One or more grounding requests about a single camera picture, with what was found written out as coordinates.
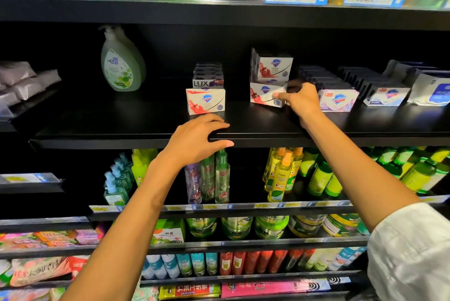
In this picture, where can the stack of red-white soap boxes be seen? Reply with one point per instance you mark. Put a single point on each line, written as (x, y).
(264, 95)

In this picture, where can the green lidded wipe tub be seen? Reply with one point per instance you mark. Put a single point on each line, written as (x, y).
(202, 227)
(272, 227)
(237, 227)

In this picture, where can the red snack packet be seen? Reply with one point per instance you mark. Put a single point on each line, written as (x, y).
(79, 265)

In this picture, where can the row of white upright packs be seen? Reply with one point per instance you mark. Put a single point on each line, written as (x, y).
(432, 89)

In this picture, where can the yellow red packets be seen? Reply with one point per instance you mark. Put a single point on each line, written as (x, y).
(190, 291)

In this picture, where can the person's right hand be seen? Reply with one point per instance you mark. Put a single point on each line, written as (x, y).
(304, 101)

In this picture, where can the pile of white wipe packets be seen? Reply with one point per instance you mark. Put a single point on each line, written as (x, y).
(28, 82)

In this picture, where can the row of white pink soap boxes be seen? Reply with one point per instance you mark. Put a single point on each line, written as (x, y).
(337, 99)

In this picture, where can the pale green pump soap bottle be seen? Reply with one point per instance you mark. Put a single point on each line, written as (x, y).
(122, 59)

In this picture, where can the white red printed soap box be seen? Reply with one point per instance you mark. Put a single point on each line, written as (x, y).
(205, 101)

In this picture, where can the person's left hand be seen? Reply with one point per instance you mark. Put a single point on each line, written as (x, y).
(197, 141)

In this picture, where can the long pink packet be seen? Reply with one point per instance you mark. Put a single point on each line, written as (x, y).
(274, 287)

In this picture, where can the row of white red soap boxes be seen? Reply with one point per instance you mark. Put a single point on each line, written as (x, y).
(274, 66)

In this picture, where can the green white box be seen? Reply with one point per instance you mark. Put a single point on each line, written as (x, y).
(169, 234)

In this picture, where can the row of white blue soap boxes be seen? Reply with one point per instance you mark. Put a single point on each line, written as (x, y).
(387, 95)

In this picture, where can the person's right forearm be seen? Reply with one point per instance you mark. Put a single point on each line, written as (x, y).
(358, 167)

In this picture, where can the black store shelf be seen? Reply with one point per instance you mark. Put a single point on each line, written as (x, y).
(105, 125)
(28, 186)

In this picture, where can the person's left forearm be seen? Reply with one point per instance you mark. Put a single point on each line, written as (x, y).
(119, 234)

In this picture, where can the row of purple soap boxes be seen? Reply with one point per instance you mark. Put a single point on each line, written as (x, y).
(209, 75)

